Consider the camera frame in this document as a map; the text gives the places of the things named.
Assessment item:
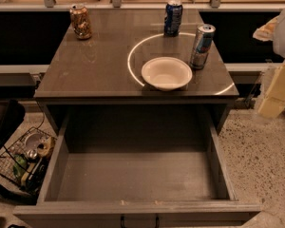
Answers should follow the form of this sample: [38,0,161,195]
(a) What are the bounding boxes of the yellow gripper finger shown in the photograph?
[253,16,277,42]
[257,63,285,119]

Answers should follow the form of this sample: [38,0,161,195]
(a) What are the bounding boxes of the white paper bowl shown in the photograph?
[142,57,193,91]

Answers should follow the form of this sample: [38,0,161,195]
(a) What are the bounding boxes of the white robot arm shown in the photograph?
[253,8,285,119]

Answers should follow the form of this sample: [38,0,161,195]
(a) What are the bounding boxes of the silver energy drink can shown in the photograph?
[189,24,216,69]

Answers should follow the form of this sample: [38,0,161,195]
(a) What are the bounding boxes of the blue soda can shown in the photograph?
[164,0,182,37]

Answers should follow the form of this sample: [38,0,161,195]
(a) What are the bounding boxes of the orange soda can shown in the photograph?
[69,4,92,40]

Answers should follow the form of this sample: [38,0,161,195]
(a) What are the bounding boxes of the grey cabinet with drawer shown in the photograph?
[14,9,260,228]

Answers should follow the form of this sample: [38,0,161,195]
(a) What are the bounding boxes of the green item in basket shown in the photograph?
[12,155,28,179]

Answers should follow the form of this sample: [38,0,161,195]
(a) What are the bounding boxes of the black wire basket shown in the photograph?
[0,127,56,195]

